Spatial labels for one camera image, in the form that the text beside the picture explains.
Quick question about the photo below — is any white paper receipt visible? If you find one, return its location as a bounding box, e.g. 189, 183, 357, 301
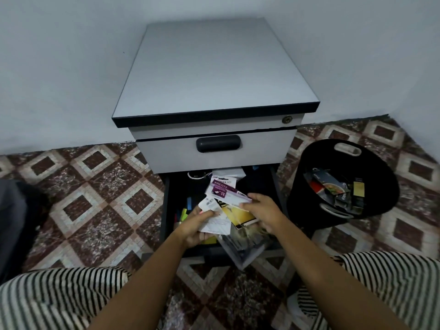
198, 210, 232, 235

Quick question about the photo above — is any person's right hand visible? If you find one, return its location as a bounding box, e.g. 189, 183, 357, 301
240, 192, 293, 235

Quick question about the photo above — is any person's white shoe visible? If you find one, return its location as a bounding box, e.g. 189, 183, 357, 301
286, 291, 311, 322

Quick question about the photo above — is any dark open drawer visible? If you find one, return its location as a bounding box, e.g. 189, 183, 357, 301
160, 164, 290, 269

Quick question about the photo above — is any person's striped trouser leg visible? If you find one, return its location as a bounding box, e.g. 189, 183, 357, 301
296, 251, 440, 330
0, 266, 133, 330

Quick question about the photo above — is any black plastic bin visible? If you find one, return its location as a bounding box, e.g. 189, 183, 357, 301
287, 139, 400, 229

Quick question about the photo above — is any food picture packet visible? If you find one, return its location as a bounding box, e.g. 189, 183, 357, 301
309, 168, 350, 200

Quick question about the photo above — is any dark grey bag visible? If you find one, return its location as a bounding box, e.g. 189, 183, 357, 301
0, 179, 53, 286

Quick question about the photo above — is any clear plastic packet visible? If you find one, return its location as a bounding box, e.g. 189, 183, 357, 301
217, 224, 277, 270

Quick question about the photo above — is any yellow and black packet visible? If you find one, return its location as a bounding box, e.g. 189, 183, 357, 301
216, 198, 259, 230

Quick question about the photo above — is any purple and white packet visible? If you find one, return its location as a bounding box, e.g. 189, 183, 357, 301
205, 178, 253, 207

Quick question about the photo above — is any grey drawer cabinet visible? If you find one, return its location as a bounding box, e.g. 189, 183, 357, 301
112, 18, 320, 176

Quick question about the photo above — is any black drawer handle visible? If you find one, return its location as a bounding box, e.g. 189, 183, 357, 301
196, 135, 242, 153

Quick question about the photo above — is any person's left hand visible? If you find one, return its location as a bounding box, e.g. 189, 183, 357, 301
175, 206, 221, 250

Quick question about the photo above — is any person's right striped trouser leg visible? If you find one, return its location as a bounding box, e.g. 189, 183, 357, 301
296, 251, 440, 330

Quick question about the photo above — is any person's left forearm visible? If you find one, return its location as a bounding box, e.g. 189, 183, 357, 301
89, 234, 193, 330

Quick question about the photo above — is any person's left striped trouser leg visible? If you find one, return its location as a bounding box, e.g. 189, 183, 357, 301
0, 266, 133, 330

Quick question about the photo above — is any small white tag card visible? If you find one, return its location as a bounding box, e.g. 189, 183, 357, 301
198, 197, 221, 213

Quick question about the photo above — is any person's right forearm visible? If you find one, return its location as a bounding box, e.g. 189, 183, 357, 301
272, 218, 411, 330

